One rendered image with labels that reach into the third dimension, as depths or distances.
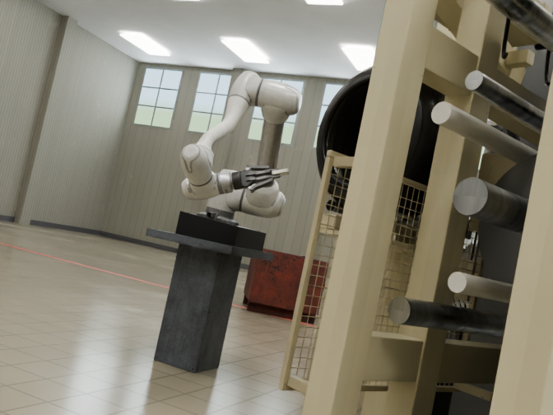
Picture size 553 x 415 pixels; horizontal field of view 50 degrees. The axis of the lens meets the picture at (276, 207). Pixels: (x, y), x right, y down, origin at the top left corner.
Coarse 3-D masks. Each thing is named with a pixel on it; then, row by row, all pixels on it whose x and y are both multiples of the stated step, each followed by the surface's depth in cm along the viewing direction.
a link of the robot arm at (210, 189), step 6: (186, 180) 247; (210, 180) 242; (216, 180) 246; (186, 186) 246; (192, 186) 244; (198, 186) 242; (204, 186) 242; (210, 186) 244; (216, 186) 246; (186, 192) 247; (192, 192) 246; (198, 192) 245; (204, 192) 245; (210, 192) 246; (216, 192) 247; (192, 198) 249; (198, 198) 249; (204, 198) 249
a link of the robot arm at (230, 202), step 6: (234, 192) 308; (240, 192) 308; (210, 198) 312; (216, 198) 309; (222, 198) 309; (228, 198) 308; (234, 198) 308; (240, 198) 308; (210, 204) 311; (216, 204) 309; (222, 204) 309; (228, 204) 309; (234, 204) 309; (222, 210) 309; (228, 210) 310; (234, 210) 313
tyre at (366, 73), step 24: (360, 72) 238; (336, 96) 245; (360, 96) 255; (432, 96) 213; (336, 120) 257; (360, 120) 264; (432, 120) 210; (336, 144) 260; (432, 144) 210; (336, 168) 257; (408, 168) 212; (336, 192) 235; (408, 192) 216
